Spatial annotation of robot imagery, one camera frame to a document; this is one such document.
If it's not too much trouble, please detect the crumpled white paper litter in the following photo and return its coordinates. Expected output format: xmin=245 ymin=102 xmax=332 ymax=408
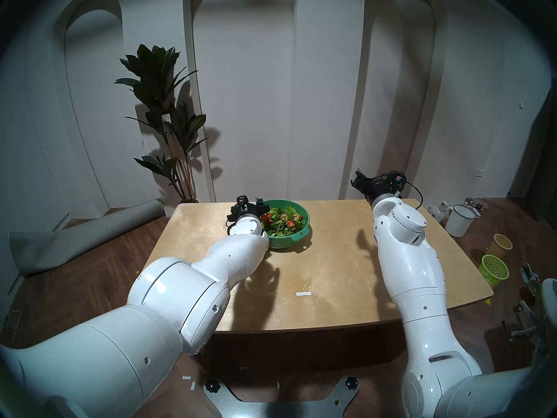
xmin=429 ymin=202 xmax=453 ymax=224

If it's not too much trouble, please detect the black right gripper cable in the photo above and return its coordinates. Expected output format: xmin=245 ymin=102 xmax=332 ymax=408
xmin=403 ymin=180 xmax=424 ymax=211

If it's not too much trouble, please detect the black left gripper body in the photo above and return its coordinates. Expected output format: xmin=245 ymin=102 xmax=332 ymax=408
xmin=226 ymin=195 xmax=262 ymax=225

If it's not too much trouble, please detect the green plastic item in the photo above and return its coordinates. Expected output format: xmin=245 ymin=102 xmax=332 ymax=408
xmin=521 ymin=265 xmax=541 ymax=293

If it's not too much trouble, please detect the white swivel chair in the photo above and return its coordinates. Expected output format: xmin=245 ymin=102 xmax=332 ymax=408
xmin=510 ymin=279 xmax=557 ymax=365

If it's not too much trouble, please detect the mixed lettuce tomato salad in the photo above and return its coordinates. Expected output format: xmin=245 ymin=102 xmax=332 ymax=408
xmin=262 ymin=206 xmax=307 ymax=237

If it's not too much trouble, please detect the rolled grey mat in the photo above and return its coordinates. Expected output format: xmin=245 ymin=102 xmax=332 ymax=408
xmin=9 ymin=198 xmax=164 ymax=277

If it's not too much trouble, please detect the green mesh basket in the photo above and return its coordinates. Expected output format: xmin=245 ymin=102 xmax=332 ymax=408
xmin=479 ymin=254 xmax=510 ymax=288

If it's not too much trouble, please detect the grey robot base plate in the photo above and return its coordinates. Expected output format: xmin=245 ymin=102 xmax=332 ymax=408
xmin=204 ymin=376 xmax=361 ymax=418

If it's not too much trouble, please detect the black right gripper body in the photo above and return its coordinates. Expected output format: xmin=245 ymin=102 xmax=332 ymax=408
xmin=360 ymin=171 xmax=408 ymax=206

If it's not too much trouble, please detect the tall potted plant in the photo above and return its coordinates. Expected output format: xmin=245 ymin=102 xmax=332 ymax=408
xmin=114 ymin=44 xmax=209 ymax=203

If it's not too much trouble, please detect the white bucket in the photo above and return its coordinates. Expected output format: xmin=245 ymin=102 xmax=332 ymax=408
xmin=445 ymin=205 xmax=477 ymax=238

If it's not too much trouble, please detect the yellow paper cup bin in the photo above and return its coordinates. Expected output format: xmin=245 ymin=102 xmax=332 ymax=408
xmin=487 ymin=234 xmax=513 ymax=259

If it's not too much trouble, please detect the green plastic salad bowl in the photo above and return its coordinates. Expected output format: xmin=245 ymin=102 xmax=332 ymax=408
xmin=261 ymin=199 xmax=311 ymax=249

